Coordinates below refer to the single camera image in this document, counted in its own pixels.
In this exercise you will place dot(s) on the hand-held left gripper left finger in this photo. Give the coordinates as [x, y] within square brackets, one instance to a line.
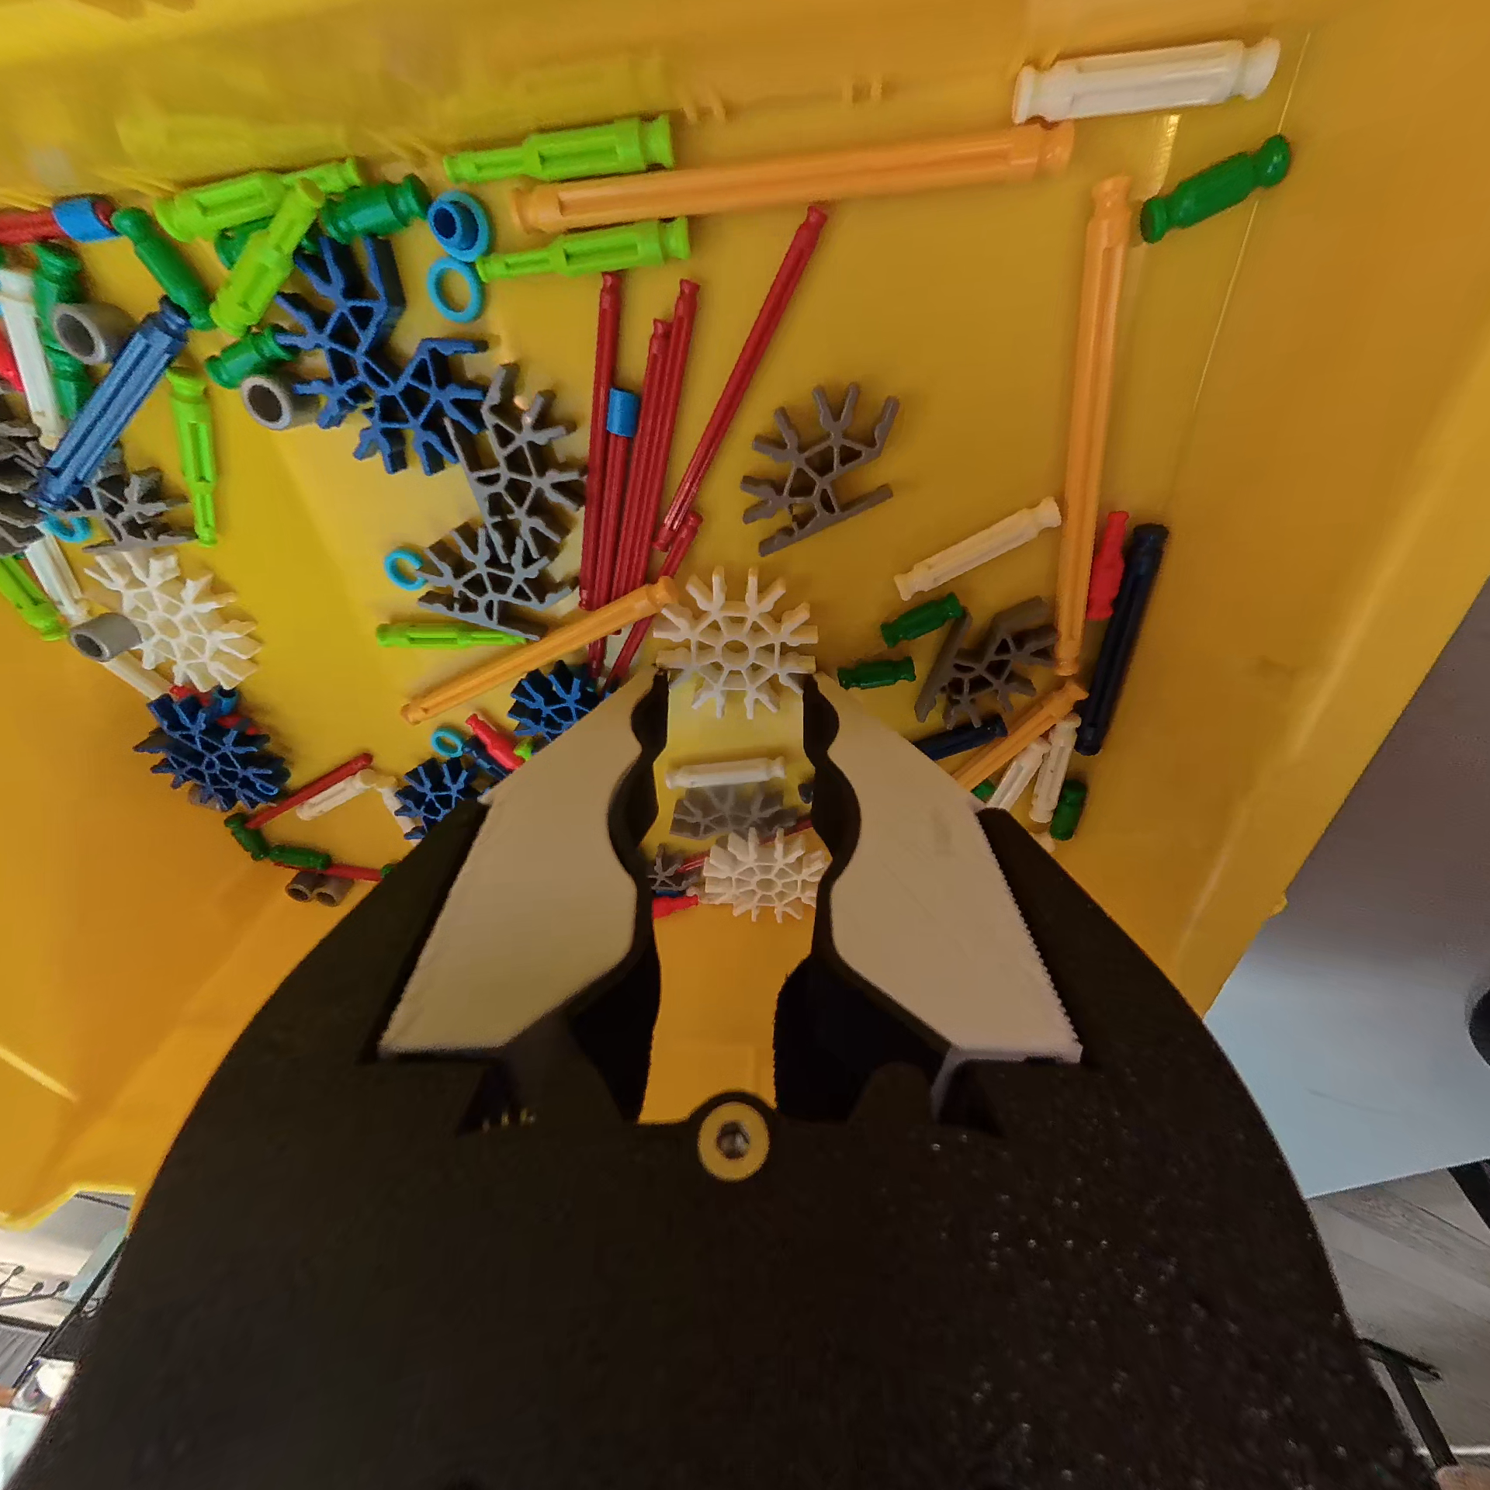
[524, 908]

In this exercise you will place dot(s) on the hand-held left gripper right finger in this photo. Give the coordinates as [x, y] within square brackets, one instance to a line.
[932, 908]

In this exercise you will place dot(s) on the white snowflake toy connector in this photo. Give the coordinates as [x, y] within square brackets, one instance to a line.
[716, 644]

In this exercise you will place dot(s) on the yellow plastic bin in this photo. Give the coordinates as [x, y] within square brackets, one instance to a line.
[1223, 464]

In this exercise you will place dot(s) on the pile of colourful toy pieces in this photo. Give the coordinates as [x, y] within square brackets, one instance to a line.
[815, 172]

